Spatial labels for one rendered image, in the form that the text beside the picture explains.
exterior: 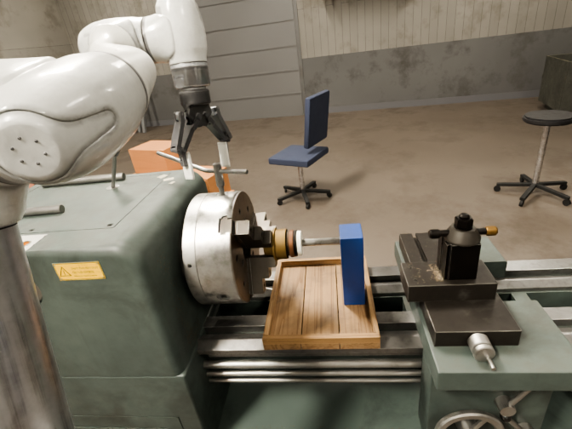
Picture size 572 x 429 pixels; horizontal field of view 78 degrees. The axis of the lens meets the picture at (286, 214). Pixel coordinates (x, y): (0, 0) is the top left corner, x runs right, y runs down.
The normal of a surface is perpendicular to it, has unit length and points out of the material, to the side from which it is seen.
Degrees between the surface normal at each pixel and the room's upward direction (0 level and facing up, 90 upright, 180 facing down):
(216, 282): 91
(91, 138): 101
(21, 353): 83
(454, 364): 0
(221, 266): 75
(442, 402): 90
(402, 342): 26
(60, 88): 44
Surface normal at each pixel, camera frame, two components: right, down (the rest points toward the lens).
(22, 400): 0.76, 0.04
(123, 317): -0.09, 0.47
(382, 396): -0.12, -0.88
